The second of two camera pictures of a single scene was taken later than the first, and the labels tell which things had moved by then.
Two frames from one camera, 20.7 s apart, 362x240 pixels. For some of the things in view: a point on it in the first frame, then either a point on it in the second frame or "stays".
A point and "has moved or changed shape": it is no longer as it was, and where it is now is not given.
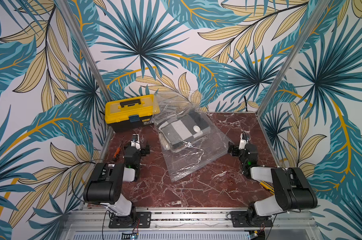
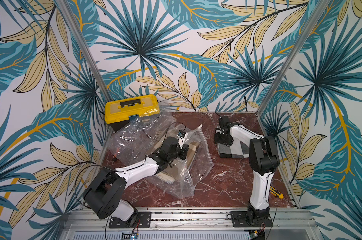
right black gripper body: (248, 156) -> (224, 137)
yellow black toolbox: (126, 114) stays
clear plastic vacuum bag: (189, 136) -> (158, 132)
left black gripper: (143, 152) -> (184, 151)
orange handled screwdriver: (117, 151) stays
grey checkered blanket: (179, 129) has moved or changed shape
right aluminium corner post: (291, 57) stays
